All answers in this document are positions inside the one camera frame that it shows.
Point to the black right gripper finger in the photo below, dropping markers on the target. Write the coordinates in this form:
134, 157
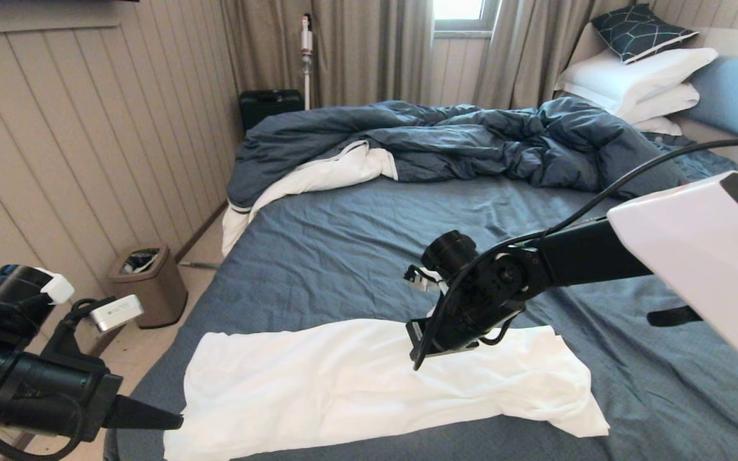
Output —
425, 358
416, 358

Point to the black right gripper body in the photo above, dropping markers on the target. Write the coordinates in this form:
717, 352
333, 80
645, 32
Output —
471, 320

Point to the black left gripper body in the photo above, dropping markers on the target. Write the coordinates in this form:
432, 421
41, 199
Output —
36, 390

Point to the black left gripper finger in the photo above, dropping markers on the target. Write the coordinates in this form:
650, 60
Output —
138, 421
138, 410

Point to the white t-shirt blue print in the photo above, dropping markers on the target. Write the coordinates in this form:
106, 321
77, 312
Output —
343, 384

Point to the brown trash bin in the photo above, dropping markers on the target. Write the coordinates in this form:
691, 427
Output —
149, 293

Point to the blue bed with headboard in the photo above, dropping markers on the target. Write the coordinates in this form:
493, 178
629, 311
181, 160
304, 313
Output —
343, 256

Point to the dark blue crumpled duvet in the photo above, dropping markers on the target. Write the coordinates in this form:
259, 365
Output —
471, 144

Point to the beige curtain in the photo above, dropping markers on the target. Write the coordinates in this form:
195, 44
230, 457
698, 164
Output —
356, 51
529, 57

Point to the white pillow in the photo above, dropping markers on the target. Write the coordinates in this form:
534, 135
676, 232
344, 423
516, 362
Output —
664, 104
659, 126
625, 78

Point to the black suitcase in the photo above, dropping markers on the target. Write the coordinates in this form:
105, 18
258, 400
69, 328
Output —
271, 107

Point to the white stick vacuum cleaner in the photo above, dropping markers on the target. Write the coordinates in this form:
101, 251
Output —
306, 66

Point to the window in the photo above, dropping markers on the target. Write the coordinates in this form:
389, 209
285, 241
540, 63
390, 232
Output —
462, 11

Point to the dark patterned pillow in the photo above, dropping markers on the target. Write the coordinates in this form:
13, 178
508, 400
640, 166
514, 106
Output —
640, 32

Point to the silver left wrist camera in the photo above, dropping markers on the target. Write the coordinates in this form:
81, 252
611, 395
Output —
116, 312

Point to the beige bed headboard frame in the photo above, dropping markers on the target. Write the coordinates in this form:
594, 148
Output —
728, 157

